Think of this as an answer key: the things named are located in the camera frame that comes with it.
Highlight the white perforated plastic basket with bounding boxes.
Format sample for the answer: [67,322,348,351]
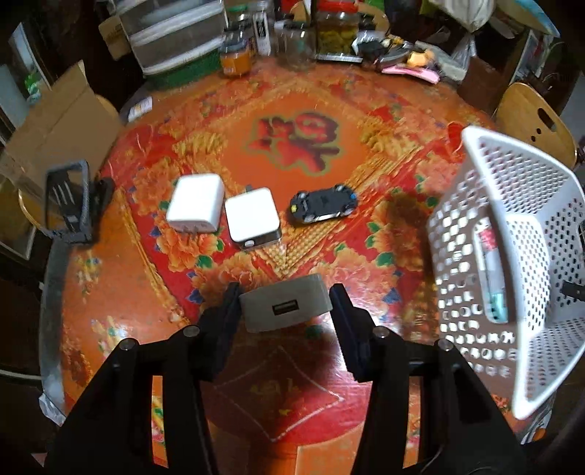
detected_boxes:
[426,125,585,420]

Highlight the large pickle jar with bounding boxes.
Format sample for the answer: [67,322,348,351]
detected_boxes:
[315,0,362,58]

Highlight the open cardboard box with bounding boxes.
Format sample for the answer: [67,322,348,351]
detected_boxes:
[0,59,124,193]

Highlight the small printed card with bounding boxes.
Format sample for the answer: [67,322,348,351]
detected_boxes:
[125,98,154,122]

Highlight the wooden chair with slot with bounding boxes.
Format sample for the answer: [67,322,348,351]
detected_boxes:
[496,82,577,171]

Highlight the black plastic gadget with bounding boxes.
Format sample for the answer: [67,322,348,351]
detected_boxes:
[352,31,389,65]

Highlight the pink paper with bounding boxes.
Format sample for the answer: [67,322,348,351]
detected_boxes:
[381,64,442,84]

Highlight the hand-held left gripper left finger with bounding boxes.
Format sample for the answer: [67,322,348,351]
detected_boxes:
[43,282,243,475]

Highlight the grey ice cube tray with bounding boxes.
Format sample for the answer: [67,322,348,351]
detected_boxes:
[439,50,471,83]

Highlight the pink polka dot charger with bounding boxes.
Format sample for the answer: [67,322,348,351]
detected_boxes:
[476,227,500,263]

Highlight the large white charger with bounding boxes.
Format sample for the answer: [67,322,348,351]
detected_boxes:
[165,174,226,235]

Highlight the empty glass jar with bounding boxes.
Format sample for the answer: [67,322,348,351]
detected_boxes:
[276,22,317,71]

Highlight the orange jar with black lid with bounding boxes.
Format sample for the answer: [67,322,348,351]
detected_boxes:
[218,39,253,77]

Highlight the green woven tray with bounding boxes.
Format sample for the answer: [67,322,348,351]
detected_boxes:
[144,46,224,90]

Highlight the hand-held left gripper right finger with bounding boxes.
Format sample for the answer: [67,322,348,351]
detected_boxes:
[329,283,526,475]

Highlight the black lid glass jar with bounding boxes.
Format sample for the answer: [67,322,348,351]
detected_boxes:
[224,25,252,46]

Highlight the red floral tablecloth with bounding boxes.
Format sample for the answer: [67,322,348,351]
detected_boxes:
[59,59,517,475]

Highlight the black toy car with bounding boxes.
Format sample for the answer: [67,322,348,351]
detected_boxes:
[289,183,359,225]

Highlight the brown cup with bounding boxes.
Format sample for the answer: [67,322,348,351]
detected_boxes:
[458,57,503,110]

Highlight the brown cardboard box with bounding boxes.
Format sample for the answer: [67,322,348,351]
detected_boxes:
[98,16,133,60]

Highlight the white tiered food cover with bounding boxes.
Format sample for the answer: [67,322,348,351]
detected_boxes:
[116,0,229,76]

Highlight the grey black phone holder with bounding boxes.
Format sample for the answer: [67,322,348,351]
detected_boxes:
[43,159,116,245]

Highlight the tall white label jar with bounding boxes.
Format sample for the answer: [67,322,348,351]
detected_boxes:
[251,10,274,56]

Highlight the white charger with dark base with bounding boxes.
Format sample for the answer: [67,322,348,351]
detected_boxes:
[224,185,282,251]

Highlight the wooden stool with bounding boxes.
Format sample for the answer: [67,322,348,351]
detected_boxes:
[17,183,51,238]

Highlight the square white charger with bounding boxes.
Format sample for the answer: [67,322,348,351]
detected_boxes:
[238,274,332,333]

